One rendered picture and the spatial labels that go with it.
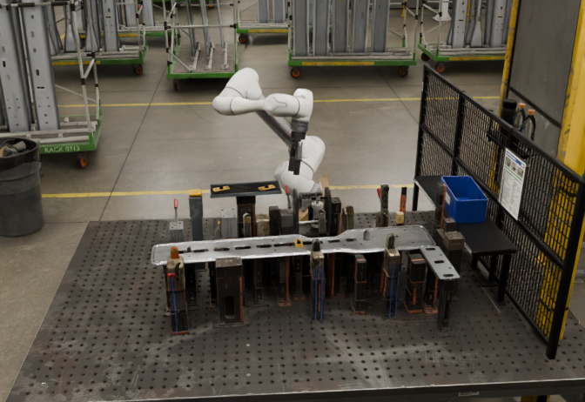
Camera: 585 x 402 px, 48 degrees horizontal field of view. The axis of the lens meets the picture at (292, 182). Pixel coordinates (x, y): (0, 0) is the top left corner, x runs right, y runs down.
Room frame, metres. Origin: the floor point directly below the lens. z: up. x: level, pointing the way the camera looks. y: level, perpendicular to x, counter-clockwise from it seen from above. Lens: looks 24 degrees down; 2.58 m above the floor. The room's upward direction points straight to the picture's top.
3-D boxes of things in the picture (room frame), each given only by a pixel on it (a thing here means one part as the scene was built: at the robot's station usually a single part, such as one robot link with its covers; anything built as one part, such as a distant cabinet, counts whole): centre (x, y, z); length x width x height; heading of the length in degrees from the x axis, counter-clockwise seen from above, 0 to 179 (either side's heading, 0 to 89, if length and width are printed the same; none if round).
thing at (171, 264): (2.54, 0.52, 0.88); 0.15 x 0.11 x 0.36; 8
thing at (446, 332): (2.52, -0.70, 0.84); 0.11 x 0.06 x 0.29; 8
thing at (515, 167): (2.86, -1.05, 1.30); 0.23 x 0.02 x 0.31; 8
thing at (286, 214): (3.00, 0.03, 0.89); 0.13 x 0.11 x 0.38; 8
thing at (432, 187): (3.14, -0.89, 1.02); 0.90 x 0.22 x 0.03; 8
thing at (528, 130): (2.97, -1.13, 1.53); 0.06 x 0.06 x 0.20
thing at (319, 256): (2.64, -0.12, 0.87); 0.12 x 0.09 x 0.35; 8
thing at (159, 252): (2.80, -0.01, 1.00); 1.38 x 0.22 x 0.02; 98
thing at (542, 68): (4.91, -1.88, 1.00); 1.34 x 0.14 x 2.00; 4
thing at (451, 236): (2.79, -0.78, 0.88); 0.08 x 0.08 x 0.36; 8
